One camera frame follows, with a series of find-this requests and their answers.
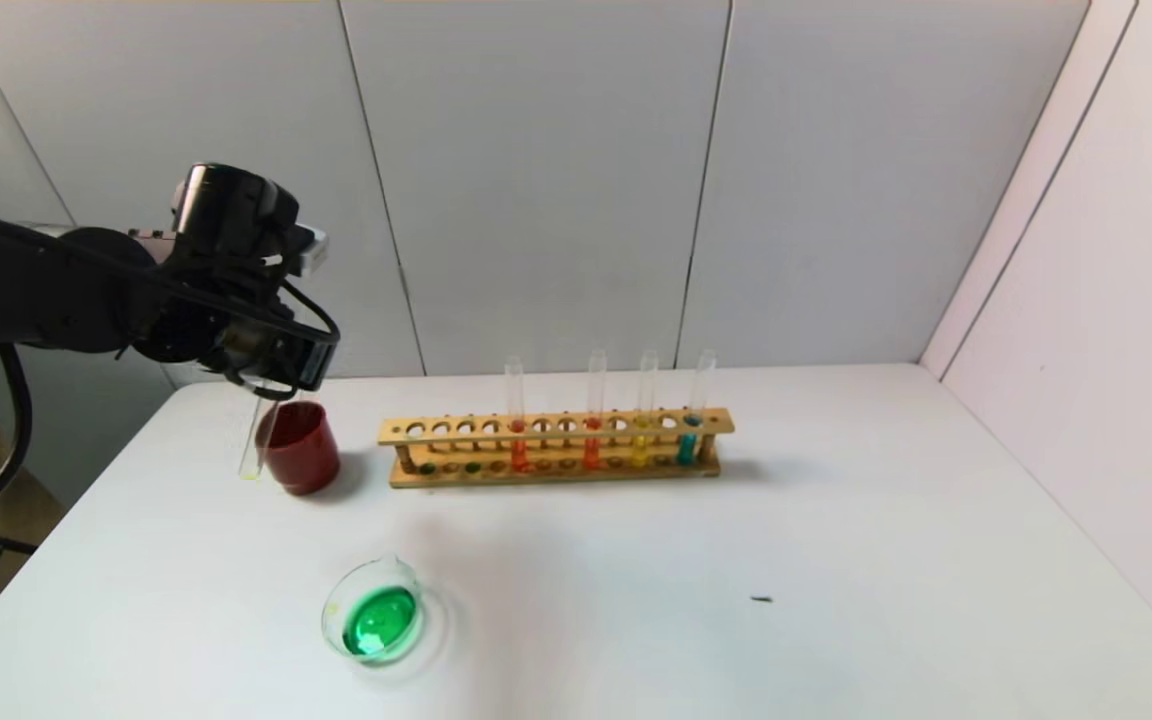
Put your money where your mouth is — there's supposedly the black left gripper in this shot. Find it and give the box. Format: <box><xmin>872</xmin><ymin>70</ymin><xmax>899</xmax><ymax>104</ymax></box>
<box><xmin>212</xmin><ymin>321</ymin><xmax>337</xmax><ymax>402</ymax></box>

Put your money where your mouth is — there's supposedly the yellow-green pigment test tube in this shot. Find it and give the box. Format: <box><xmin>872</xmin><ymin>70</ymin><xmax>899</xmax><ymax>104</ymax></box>
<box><xmin>237</xmin><ymin>392</ymin><xmax>283</xmax><ymax>482</ymax></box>

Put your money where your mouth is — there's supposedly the orange pigment test tube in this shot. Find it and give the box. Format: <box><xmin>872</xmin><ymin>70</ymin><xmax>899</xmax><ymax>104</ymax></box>
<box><xmin>505</xmin><ymin>355</ymin><xmax>529</xmax><ymax>473</ymax></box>
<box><xmin>583</xmin><ymin>349</ymin><xmax>608</xmax><ymax>471</ymax></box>

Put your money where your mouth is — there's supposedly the clear glass beaker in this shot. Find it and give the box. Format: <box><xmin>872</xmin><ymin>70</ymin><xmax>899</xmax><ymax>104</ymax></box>
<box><xmin>321</xmin><ymin>556</ymin><xmax>445</xmax><ymax>671</ymax></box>

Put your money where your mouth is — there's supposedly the wooden test tube rack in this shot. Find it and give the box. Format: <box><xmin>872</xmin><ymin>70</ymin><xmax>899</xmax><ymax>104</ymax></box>
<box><xmin>379</xmin><ymin>407</ymin><xmax>735</xmax><ymax>489</ymax></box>

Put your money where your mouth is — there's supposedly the yellow pigment test tube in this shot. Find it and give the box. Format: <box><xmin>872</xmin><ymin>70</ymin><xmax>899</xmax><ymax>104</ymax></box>
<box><xmin>630</xmin><ymin>349</ymin><xmax>659</xmax><ymax>469</ymax></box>

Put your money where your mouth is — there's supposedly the dark red plastic cup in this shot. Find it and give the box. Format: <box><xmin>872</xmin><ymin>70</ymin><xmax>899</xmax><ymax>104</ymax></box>
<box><xmin>254</xmin><ymin>400</ymin><xmax>343</xmax><ymax>496</ymax></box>

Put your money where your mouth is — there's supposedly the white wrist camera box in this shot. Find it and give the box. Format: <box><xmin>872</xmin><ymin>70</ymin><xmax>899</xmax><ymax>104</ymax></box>
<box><xmin>284</xmin><ymin>224</ymin><xmax>330</xmax><ymax>278</ymax></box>

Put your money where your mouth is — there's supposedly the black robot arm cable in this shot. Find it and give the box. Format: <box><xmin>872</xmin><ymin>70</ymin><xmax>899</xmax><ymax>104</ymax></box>
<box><xmin>0</xmin><ymin>205</ymin><xmax>342</xmax><ymax>538</ymax></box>

